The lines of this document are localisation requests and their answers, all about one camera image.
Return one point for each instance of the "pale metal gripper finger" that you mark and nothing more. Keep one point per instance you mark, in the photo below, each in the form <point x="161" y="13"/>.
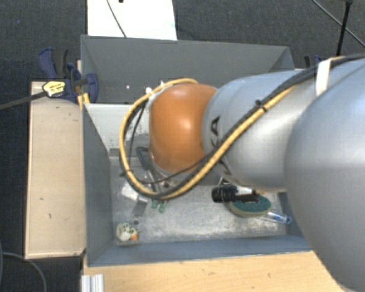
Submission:
<point x="130" y="194"/>
<point x="139" y="207"/>

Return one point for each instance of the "white toy animal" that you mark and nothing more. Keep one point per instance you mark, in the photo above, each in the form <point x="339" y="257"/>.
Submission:
<point x="125" y="231"/>

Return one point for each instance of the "grey metal bin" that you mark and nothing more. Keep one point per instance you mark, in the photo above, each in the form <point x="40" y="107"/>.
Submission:
<point x="182" y="224"/>

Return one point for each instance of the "pale wood board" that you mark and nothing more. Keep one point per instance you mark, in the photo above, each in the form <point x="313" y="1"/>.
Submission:
<point x="56" y="169"/>

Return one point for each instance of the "green and beige round sponge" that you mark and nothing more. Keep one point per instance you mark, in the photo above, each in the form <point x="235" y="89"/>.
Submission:
<point x="252" y="208"/>

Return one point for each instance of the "clear tube with blue cap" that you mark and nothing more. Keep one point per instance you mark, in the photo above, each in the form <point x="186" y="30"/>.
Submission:
<point x="278" y="217"/>

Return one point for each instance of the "black cylinder on white bracket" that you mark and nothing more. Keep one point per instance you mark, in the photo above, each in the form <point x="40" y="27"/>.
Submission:
<point x="223" y="194"/>

